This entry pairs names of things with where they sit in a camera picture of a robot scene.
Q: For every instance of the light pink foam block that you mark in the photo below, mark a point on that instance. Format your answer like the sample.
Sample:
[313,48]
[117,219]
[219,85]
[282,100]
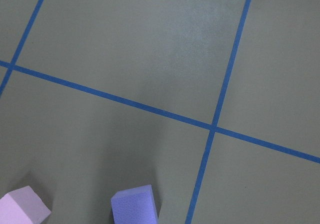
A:
[22,206]

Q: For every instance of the purple foam block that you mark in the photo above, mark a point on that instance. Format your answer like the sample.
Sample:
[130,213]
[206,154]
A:
[134,206]

